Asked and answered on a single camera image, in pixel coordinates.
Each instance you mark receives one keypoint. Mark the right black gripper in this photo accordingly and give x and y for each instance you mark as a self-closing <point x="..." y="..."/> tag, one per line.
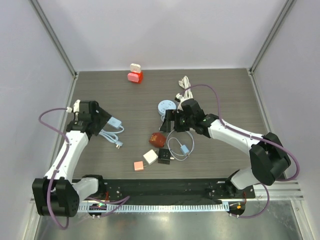
<point x="171" y="121"/>

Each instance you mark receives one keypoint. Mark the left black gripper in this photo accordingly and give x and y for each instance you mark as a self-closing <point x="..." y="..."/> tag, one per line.
<point x="104" y="117"/>

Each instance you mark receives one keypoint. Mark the round blue socket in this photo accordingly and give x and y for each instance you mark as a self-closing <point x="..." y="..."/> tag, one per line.
<point x="166" y="105"/>

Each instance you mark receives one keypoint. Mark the light blue power strip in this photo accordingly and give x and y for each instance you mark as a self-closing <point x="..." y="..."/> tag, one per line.
<point x="114" y="122"/>

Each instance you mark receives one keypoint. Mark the red brown cube adapter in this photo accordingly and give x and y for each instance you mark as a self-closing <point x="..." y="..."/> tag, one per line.
<point x="157" y="139"/>

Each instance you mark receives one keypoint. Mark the blue usb charger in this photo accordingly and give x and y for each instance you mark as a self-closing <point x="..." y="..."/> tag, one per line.
<point x="184" y="149"/>

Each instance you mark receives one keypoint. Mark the black cube adapter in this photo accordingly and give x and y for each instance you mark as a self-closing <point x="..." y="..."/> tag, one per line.
<point x="164" y="156"/>

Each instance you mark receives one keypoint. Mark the white charger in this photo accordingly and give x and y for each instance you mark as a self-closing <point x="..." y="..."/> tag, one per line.
<point x="150" y="157"/>

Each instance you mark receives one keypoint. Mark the red pink cube socket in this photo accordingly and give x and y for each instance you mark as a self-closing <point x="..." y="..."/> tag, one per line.
<point x="135" y="77"/>

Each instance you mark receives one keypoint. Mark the pink plug adapter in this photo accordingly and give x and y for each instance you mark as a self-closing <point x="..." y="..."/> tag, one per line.
<point x="138" y="166"/>

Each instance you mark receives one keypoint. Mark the cream white plug adapter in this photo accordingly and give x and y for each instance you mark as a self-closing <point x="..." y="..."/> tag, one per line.
<point x="135" y="68"/>

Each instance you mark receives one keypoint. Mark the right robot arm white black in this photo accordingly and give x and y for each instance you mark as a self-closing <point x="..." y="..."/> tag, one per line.
<point x="268" y="159"/>

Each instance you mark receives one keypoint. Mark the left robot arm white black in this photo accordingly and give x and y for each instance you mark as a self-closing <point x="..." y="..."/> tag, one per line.
<point x="55" y="194"/>

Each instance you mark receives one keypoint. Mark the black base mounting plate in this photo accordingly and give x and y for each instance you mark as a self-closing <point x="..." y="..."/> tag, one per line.
<point x="179" y="191"/>

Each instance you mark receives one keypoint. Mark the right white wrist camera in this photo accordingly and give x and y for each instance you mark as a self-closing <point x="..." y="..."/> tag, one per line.
<point x="180" y="98"/>

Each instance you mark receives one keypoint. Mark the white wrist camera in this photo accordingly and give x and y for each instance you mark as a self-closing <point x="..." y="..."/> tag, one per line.
<point x="180" y="98"/>
<point x="75" y="108"/>

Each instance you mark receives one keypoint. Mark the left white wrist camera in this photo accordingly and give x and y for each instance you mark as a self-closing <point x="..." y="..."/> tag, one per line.
<point x="75" y="108"/>

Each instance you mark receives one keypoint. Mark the white slotted cable duct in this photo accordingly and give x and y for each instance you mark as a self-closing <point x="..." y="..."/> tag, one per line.
<point x="99" y="208"/>

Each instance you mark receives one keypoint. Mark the left aluminium frame post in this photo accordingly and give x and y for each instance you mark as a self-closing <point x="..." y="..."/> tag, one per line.
<point x="52" y="35"/>

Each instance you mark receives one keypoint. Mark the aluminium frame post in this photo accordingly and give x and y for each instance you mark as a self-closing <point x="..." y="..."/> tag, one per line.
<point x="280" y="19"/>
<point x="52" y="35"/>

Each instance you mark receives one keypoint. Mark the aluminium front rail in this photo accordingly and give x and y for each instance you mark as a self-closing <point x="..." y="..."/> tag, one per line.
<point x="279" y="191"/>

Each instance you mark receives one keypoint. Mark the right aluminium frame post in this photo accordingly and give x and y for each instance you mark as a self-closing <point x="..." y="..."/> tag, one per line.
<point x="280" y="19"/>

